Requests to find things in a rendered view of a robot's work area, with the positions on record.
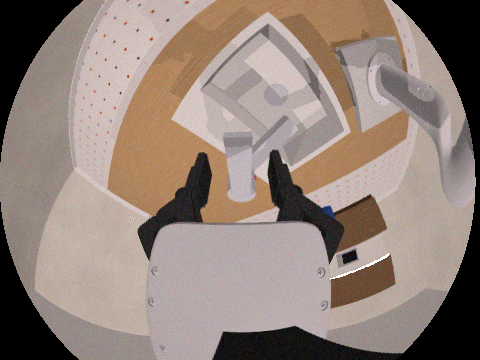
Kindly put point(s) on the grey mixer tap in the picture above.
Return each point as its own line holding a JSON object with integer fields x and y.
{"x": 243, "y": 158}

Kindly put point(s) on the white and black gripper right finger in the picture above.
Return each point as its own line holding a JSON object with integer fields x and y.
{"x": 297, "y": 207}

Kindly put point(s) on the grey sink basin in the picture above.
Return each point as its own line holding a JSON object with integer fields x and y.
{"x": 271, "y": 76}

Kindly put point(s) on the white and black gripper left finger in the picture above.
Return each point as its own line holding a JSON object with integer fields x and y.
{"x": 181, "y": 208}

